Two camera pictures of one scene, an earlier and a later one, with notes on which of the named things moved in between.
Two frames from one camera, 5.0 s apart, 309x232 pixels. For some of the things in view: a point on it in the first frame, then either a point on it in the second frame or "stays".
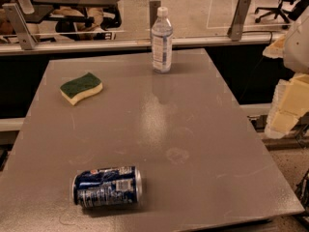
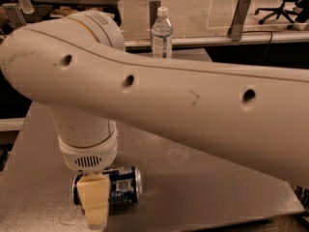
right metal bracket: (238, 18) stays
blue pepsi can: (108, 187) stays
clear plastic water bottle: (162, 42) stays
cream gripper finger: (290, 102) → (94, 188)
